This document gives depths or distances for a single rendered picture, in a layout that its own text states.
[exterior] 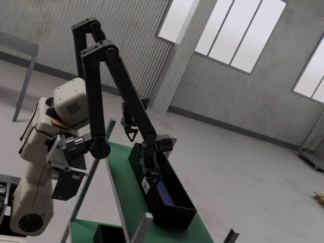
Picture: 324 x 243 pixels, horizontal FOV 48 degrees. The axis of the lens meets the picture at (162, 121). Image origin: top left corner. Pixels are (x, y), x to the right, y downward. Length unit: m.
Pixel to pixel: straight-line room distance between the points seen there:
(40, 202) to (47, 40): 4.56
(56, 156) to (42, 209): 0.37
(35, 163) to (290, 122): 7.15
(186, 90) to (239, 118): 1.39
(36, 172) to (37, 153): 0.11
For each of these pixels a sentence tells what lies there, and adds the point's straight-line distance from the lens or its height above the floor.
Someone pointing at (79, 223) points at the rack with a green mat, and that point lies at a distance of 2.50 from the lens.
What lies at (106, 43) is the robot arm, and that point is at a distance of 1.31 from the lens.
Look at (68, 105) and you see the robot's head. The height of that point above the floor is 1.32.
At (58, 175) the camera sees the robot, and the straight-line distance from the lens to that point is 1.64.
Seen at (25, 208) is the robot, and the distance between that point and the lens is 1.75.
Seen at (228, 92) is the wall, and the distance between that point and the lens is 7.22.
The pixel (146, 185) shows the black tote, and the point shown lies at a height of 1.00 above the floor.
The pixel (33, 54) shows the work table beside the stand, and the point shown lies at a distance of 4.02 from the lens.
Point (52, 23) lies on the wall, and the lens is 6.03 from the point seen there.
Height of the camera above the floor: 1.85
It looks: 18 degrees down
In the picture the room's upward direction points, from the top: 25 degrees clockwise
